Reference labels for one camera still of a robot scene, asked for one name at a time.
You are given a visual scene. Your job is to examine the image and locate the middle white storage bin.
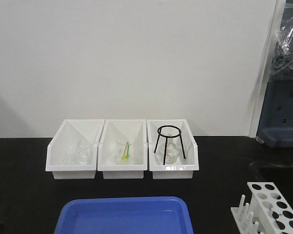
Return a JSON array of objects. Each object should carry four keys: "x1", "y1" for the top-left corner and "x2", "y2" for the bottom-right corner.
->
[{"x1": 97, "y1": 119, "x2": 148, "y2": 179}]

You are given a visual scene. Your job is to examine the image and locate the blue plastic tray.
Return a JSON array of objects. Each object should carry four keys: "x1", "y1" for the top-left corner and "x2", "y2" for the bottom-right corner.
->
[{"x1": 54, "y1": 196, "x2": 194, "y2": 234}]

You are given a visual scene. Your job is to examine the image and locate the blue-grey drying pegboard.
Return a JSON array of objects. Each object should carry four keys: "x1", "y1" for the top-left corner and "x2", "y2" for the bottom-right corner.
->
[{"x1": 256, "y1": 0, "x2": 293, "y2": 147}]

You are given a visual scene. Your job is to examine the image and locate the clear plastic bag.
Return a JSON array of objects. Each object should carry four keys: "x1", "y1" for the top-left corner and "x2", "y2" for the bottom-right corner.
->
[{"x1": 271, "y1": 4, "x2": 293, "y2": 79}]

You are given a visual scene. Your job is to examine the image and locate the glass alcohol lamp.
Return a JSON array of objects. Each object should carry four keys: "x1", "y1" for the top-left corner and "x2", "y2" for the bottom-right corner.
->
[{"x1": 164, "y1": 134, "x2": 179, "y2": 164}]

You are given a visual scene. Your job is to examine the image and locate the black lab sink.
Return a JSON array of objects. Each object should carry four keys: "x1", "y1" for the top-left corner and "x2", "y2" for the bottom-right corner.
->
[{"x1": 249, "y1": 161, "x2": 293, "y2": 196}]

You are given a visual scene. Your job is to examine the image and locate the white test tube rack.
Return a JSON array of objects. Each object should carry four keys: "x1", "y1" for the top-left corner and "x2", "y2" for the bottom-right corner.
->
[{"x1": 230, "y1": 182, "x2": 293, "y2": 234}]

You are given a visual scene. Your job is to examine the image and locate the white storage bin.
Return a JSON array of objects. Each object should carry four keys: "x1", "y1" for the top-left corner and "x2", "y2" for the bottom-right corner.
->
[
  {"x1": 97, "y1": 119, "x2": 148, "y2": 179},
  {"x1": 45, "y1": 119, "x2": 105, "y2": 179},
  {"x1": 147, "y1": 119, "x2": 199, "y2": 179}
]

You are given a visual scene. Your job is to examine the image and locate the black wire tripod stand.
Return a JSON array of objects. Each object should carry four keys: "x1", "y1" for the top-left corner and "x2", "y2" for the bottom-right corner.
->
[{"x1": 153, "y1": 125, "x2": 187, "y2": 165}]

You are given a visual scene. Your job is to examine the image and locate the beaker with colored sticks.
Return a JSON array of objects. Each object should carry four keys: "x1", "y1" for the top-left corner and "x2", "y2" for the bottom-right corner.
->
[{"x1": 115, "y1": 134, "x2": 137, "y2": 165}]

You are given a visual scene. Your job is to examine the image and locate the right white storage bin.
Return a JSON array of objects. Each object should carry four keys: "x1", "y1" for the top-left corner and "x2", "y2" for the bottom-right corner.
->
[{"x1": 147, "y1": 119, "x2": 199, "y2": 179}]

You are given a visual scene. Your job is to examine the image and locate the left white storage bin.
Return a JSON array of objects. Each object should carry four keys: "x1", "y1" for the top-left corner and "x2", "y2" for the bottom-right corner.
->
[{"x1": 45, "y1": 119, "x2": 105, "y2": 179}]

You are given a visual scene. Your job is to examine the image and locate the small glassware in left bin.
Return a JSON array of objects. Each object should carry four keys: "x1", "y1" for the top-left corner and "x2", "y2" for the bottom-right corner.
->
[{"x1": 62, "y1": 140, "x2": 92, "y2": 165}]

